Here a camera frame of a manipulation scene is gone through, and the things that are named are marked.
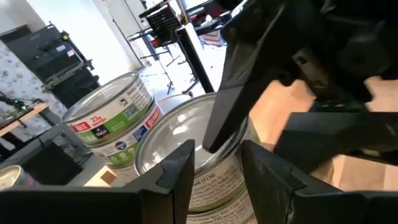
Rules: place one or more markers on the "black storage cabinet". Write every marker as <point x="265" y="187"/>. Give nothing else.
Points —
<point x="46" y="62"/>

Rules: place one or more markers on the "black rounded bag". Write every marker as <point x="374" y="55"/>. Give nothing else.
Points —
<point x="53" y="165"/>

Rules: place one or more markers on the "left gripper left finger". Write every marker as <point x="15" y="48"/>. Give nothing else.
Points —
<point x="124" y="205"/>

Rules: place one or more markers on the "wooden slatted shelf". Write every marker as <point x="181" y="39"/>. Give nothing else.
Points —
<point x="102" y="177"/>

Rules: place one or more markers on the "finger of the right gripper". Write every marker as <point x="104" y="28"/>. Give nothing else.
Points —
<point x="230" y="118"/>
<point x="335" y="137"/>

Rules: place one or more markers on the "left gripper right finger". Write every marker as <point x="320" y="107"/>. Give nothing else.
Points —
<point x="295" y="205"/>

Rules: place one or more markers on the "wooden side table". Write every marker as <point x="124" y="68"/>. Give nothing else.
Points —
<point x="25" y="116"/>

